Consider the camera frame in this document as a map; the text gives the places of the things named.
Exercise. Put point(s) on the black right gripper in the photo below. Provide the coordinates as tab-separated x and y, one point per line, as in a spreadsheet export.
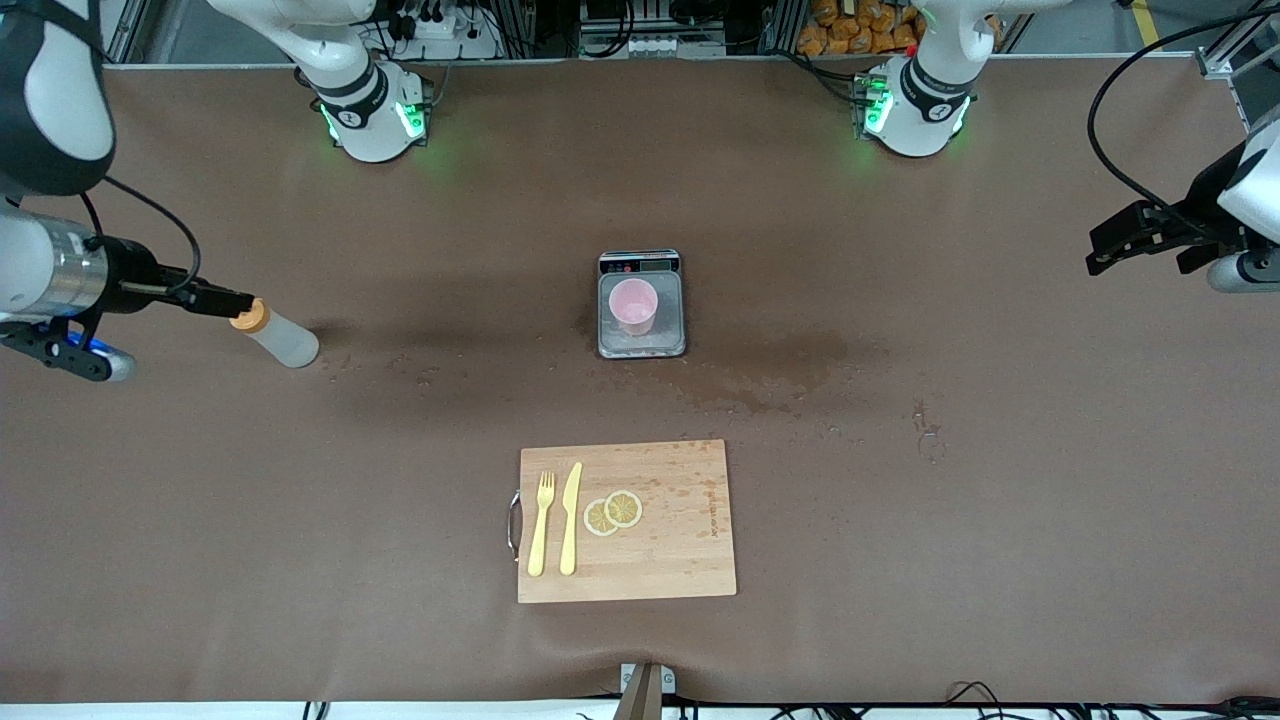
132	275

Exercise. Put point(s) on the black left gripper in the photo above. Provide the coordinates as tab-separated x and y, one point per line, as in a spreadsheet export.
1193	213

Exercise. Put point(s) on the translucent sauce bottle orange cap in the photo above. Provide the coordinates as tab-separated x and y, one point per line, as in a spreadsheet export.
285	345

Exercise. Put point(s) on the pink cup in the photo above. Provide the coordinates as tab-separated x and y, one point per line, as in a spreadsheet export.
634	305

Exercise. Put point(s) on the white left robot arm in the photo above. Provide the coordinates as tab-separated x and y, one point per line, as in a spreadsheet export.
915	110

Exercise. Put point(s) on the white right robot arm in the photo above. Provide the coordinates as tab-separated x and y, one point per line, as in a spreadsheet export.
30	265

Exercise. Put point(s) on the orange snack packets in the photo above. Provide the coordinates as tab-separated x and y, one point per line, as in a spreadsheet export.
850	35

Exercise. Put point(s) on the white power strip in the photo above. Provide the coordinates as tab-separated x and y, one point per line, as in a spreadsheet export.
440	30

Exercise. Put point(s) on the yellow plastic fork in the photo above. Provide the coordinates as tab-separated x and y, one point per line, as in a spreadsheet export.
540	530

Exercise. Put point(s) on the yellow plastic knife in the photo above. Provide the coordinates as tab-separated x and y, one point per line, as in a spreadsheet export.
570	520

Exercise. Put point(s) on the silver digital kitchen scale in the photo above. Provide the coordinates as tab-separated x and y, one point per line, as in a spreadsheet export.
642	347

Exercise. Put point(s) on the dried lemon slice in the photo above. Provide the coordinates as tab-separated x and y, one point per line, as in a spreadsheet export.
625	508

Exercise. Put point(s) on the white connector box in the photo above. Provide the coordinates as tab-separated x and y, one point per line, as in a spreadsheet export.
670	45

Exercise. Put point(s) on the wooden cutting board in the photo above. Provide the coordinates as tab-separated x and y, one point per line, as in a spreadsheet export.
680	560

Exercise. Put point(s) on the aluminium frame profile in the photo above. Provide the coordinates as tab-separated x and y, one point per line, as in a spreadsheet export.
1215	65
120	30

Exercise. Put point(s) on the brown wooden post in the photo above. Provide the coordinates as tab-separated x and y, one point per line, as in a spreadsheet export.
640	700

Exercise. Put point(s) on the grey metal table bracket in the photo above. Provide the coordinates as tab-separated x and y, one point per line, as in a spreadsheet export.
668	680

